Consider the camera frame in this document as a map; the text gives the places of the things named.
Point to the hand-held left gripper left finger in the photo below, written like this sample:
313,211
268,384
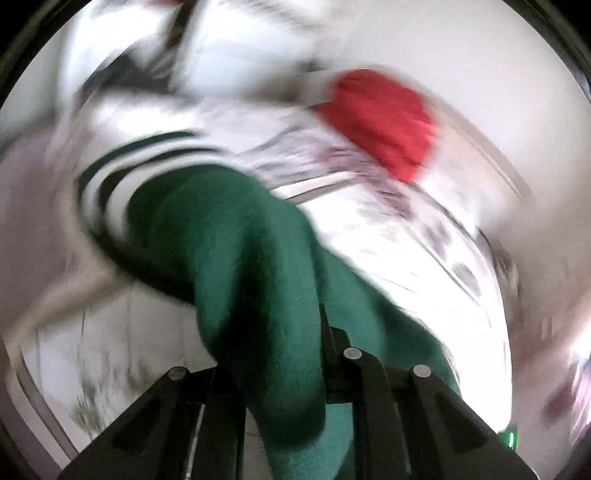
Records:
217,408

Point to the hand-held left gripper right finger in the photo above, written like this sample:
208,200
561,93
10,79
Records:
339,367

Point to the green white striped sock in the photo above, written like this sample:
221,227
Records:
240,254

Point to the white floral quilted bedspread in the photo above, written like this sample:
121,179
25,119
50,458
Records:
392,221

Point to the red cloth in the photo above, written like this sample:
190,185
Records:
383,120

